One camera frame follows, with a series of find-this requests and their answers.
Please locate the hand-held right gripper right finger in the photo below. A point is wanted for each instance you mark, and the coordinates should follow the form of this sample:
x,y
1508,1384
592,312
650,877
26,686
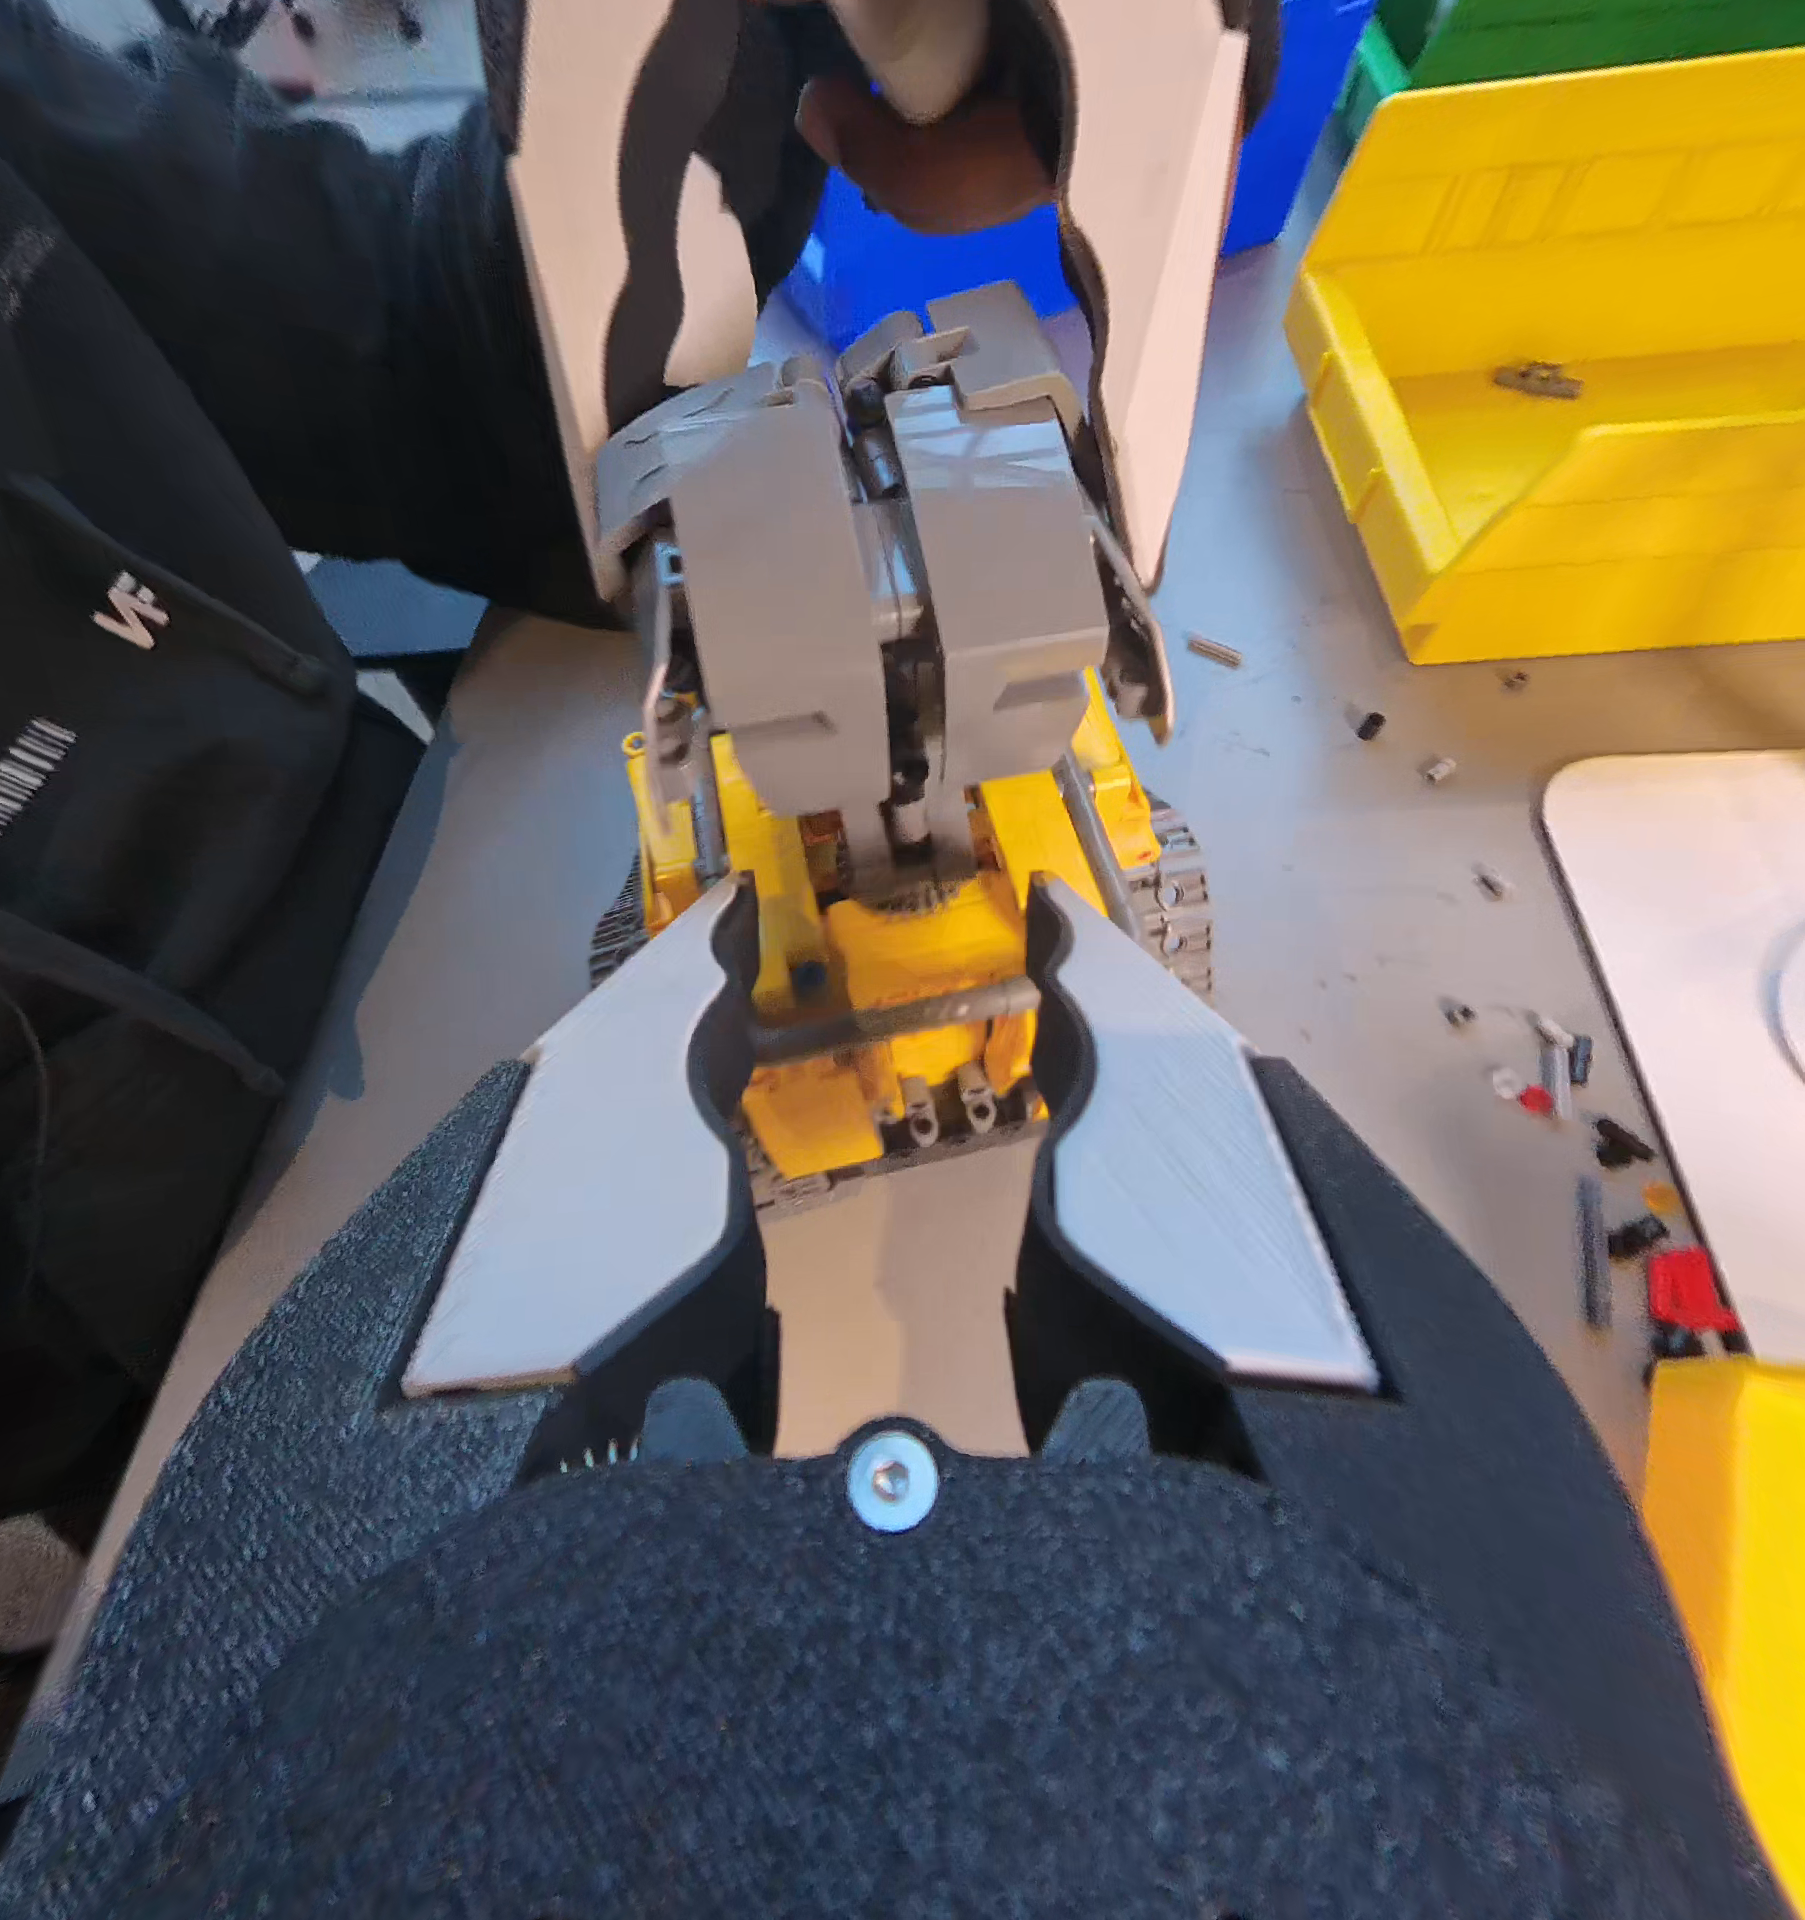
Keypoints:
x,y
1203,1201

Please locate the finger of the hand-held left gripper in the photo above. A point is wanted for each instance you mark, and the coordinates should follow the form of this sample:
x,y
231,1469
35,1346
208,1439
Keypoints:
x,y
1173,211
573,211

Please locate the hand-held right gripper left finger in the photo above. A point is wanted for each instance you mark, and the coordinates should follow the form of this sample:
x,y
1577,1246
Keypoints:
x,y
589,1201

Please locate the yellow tracked toy robot body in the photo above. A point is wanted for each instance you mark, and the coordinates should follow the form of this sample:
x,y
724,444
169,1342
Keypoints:
x,y
903,963

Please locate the grey toy robot head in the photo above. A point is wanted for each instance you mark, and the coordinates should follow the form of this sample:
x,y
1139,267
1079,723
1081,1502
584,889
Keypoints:
x,y
843,570

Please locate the blue plastic bin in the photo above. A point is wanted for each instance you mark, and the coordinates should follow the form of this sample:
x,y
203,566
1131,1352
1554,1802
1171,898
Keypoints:
x,y
1294,121

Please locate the small dark building piece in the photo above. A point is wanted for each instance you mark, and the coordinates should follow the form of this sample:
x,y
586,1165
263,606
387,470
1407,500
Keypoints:
x,y
1540,380

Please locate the green plastic bin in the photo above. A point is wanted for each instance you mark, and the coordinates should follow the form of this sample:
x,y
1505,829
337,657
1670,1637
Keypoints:
x,y
1623,32

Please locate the scattered small building pieces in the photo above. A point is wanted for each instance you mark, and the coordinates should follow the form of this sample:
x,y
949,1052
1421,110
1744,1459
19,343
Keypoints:
x,y
1689,1290

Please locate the yellow plastic bin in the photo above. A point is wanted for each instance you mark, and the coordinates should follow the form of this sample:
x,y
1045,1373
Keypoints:
x,y
1623,511
1773,1621

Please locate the white book stand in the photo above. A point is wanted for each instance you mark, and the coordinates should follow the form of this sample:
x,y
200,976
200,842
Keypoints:
x,y
1713,1022

